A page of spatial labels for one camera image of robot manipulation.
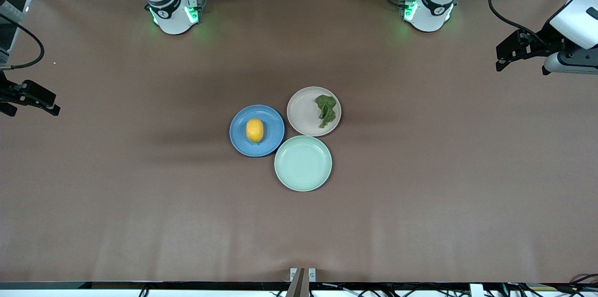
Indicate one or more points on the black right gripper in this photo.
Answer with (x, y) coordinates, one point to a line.
(10, 93)

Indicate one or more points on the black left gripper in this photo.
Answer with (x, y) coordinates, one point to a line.
(544, 43)

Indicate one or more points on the green lettuce leaf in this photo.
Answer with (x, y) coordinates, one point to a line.
(326, 109)

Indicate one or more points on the yellow lemon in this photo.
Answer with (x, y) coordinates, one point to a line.
(254, 130)

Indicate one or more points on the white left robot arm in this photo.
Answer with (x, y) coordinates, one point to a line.
(432, 7)

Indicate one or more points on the blue plate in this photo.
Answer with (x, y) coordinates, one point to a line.
(239, 140)

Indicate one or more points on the beige plate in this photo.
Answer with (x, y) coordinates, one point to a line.
(303, 112)

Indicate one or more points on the mint green plate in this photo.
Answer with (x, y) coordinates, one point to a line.
(302, 164)

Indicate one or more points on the small metal table bracket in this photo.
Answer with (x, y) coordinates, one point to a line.
(312, 274)

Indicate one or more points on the dark camera pole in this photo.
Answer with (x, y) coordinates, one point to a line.
(296, 285)

